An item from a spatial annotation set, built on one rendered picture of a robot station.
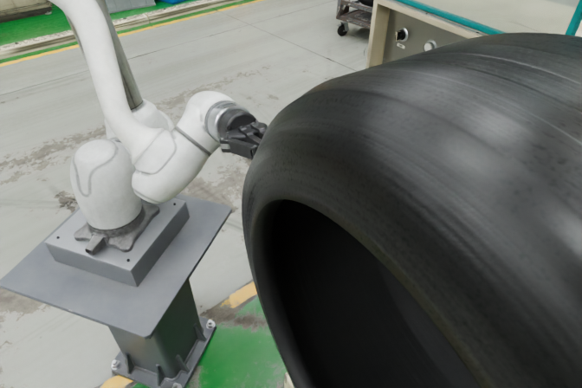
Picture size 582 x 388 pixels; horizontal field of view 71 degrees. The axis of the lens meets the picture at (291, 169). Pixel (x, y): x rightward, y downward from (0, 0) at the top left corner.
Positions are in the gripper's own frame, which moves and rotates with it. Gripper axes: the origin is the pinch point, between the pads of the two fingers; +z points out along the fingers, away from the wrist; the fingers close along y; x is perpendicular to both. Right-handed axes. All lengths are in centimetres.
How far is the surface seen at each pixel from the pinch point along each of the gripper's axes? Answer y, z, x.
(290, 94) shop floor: 131, -234, 63
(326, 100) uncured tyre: -9.2, 27.3, -16.5
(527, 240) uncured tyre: -10.1, 45.3, -12.8
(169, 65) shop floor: 64, -338, 34
